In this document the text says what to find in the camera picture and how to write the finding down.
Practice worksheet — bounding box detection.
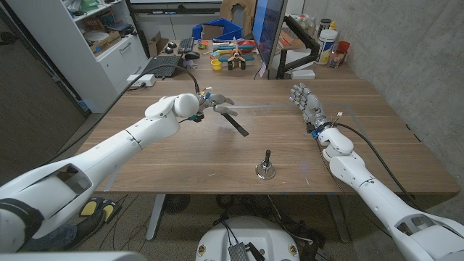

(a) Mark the white canister with label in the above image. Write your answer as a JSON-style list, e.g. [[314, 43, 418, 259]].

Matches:
[[314, 29, 339, 66]]

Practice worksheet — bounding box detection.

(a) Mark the black laptop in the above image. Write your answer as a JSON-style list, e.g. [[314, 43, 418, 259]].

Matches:
[[141, 54, 182, 78]]

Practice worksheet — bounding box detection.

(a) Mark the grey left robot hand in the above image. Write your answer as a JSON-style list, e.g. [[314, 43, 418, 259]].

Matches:
[[197, 92, 239, 117]]

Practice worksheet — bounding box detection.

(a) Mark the brown cardboard sheet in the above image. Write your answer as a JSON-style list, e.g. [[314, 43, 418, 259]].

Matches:
[[220, 0, 257, 37]]

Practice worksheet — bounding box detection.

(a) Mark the black keyboard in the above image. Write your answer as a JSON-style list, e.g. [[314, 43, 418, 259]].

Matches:
[[177, 37, 195, 54]]

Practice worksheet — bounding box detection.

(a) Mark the small cardboard box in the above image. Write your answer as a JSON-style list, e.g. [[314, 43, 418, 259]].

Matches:
[[148, 31, 170, 58]]

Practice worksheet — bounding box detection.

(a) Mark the red bowl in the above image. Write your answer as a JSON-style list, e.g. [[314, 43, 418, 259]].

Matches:
[[237, 39, 257, 54]]

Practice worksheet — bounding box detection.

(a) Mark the yellow and black foot pedal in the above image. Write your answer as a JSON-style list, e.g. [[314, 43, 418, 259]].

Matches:
[[79, 197, 123, 223]]

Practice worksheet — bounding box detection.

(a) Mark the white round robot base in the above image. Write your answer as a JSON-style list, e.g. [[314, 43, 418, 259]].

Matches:
[[195, 216, 301, 261]]

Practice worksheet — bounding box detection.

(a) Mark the black velcro strap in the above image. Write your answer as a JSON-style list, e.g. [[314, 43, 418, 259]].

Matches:
[[221, 112, 250, 138]]

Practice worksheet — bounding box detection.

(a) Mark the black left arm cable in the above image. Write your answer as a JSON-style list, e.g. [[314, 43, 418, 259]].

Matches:
[[36, 63, 202, 171]]

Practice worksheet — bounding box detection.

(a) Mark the black round fan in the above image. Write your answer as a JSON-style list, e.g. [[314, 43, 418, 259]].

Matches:
[[162, 194, 191, 215]]

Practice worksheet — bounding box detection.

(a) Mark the white shelf cabinet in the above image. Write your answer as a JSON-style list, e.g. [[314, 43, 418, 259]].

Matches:
[[7, 0, 149, 114]]

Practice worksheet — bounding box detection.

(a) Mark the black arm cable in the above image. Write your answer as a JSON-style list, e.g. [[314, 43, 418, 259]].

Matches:
[[332, 122, 423, 213], [36, 63, 202, 171]]

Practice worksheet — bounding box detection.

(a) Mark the open cardboard box on shelf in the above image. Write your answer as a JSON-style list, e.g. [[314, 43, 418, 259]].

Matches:
[[89, 30, 123, 55]]

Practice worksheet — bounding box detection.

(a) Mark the person's leg in jeans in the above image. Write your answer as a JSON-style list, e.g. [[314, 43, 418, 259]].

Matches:
[[17, 223, 78, 253]]

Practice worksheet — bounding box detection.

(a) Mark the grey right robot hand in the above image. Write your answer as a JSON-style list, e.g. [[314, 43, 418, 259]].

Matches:
[[289, 83, 332, 133]]

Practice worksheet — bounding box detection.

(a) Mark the computer monitor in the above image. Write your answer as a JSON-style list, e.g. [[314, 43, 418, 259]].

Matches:
[[252, 0, 289, 70]]

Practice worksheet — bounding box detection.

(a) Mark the black cable bundle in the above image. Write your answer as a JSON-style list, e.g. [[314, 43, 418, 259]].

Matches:
[[216, 194, 327, 260]]

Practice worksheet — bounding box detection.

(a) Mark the flat white box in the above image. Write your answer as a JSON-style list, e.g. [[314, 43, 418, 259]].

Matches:
[[291, 69, 316, 80]]

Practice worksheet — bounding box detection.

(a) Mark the wooden toy airplane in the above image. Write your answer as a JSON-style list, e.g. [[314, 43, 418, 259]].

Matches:
[[216, 36, 256, 71]]

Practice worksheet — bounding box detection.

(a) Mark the black shoe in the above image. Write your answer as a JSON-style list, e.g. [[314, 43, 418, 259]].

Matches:
[[67, 208, 107, 249]]

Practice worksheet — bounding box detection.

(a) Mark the white power strip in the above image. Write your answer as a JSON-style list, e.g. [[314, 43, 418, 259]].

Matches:
[[126, 74, 157, 88]]

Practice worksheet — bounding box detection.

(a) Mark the blue plastic bin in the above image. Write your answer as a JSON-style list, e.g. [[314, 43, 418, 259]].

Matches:
[[191, 17, 244, 41]]

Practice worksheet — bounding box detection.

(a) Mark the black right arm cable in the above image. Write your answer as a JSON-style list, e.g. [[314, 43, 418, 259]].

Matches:
[[332, 122, 423, 213]]

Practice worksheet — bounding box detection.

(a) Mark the grey table leg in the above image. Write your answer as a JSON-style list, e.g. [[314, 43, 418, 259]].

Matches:
[[328, 194, 351, 244], [146, 194, 166, 241]]

